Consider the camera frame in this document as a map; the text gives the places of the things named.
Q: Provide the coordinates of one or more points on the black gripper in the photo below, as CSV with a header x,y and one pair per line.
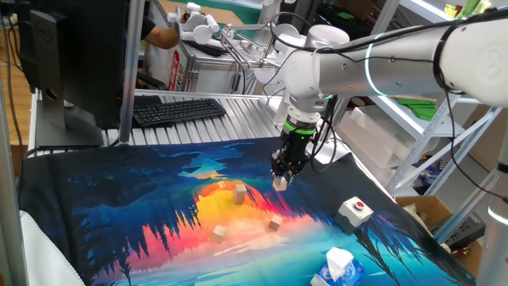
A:
x,y
297,153

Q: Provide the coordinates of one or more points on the plain wooden cube block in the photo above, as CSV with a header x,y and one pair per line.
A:
x,y
218,234
280,184
239,199
275,222
239,189

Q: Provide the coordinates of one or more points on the person's bare forearm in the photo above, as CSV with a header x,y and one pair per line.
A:
x,y
164,39

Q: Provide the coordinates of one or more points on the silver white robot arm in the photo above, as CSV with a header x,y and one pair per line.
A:
x,y
377,67

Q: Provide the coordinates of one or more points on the grey emergency stop button box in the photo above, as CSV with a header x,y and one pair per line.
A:
x,y
351,216

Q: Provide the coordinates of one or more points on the white foam packaging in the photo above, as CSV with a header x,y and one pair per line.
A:
x,y
381,139

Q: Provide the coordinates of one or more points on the silver aluminium case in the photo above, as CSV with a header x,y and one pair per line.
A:
x,y
214,75

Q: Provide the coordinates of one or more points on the black keyboard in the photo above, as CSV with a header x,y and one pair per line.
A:
x,y
178,111

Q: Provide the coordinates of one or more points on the blue tissue pack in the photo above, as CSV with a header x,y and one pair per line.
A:
x,y
349,274

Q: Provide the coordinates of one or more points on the green plastic bag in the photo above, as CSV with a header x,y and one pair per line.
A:
x,y
418,108

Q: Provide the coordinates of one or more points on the brown cardboard box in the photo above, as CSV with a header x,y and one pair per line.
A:
x,y
436,206

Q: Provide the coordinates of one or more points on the black chair armrest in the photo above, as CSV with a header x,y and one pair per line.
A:
x,y
152,82

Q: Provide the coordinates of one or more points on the brown cardboard sheet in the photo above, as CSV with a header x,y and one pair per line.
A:
x,y
226,16

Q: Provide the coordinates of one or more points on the white box red print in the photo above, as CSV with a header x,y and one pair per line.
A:
x,y
158,63

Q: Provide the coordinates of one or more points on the white metal shelf rack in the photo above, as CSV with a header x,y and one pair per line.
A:
x,y
448,127

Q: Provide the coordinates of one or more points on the white haptic control device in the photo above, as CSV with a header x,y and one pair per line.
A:
x,y
196,25

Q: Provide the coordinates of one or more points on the colourful landscape print cloth mat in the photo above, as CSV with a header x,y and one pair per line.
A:
x,y
119,206

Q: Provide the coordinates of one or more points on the black electronic device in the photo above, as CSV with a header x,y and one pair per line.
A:
x,y
466,234

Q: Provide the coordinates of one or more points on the black shirt sleeve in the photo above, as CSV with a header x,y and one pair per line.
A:
x,y
147,27

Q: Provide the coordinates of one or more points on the black computer monitor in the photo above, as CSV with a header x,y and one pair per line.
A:
x,y
91,59

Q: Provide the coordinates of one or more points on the yellow small container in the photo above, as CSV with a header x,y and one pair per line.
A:
x,y
450,11

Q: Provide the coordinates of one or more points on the green bottle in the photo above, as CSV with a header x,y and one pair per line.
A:
x,y
468,8

